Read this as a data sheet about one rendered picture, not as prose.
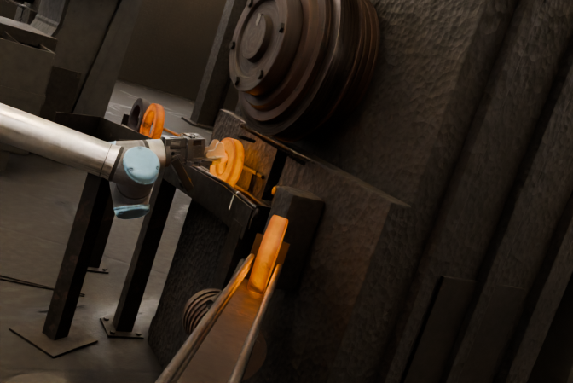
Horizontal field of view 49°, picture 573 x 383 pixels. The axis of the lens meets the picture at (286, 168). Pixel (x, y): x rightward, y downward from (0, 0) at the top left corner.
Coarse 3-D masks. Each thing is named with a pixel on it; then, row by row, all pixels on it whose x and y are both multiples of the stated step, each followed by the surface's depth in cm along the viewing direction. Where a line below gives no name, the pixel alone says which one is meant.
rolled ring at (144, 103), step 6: (138, 102) 260; (144, 102) 256; (132, 108) 266; (138, 108) 264; (144, 108) 254; (132, 114) 266; (138, 114) 267; (132, 120) 266; (138, 120) 255; (132, 126) 266; (138, 126) 253
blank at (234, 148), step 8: (224, 144) 186; (232, 144) 182; (240, 144) 183; (232, 152) 181; (240, 152) 181; (232, 160) 180; (240, 160) 180; (216, 168) 188; (224, 168) 189; (232, 168) 179; (240, 168) 180; (216, 176) 186; (224, 176) 181; (232, 176) 179; (232, 184) 181
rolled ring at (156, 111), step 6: (150, 108) 246; (156, 108) 240; (162, 108) 241; (144, 114) 251; (150, 114) 248; (156, 114) 238; (162, 114) 239; (144, 120) 250; (150, 120) 250; (156, 120) 237; (162, 120) 238; (144, 126) 250; (150, 126) 251; (156, 126) 237; (162, 126) 238; (144, 132) 250; (156, 132) 237; (156, 138) 238
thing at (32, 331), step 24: (72, 120) 200; (96, 120) 209; (96, 192) 194; (96, 216) 198; (72, 240) 198; (72, 264) 198; (72, 288) 201; (48, 312) 203; (72, 312) 205; (24, 336) 198; (48, 336) 203; (72, 336) 208
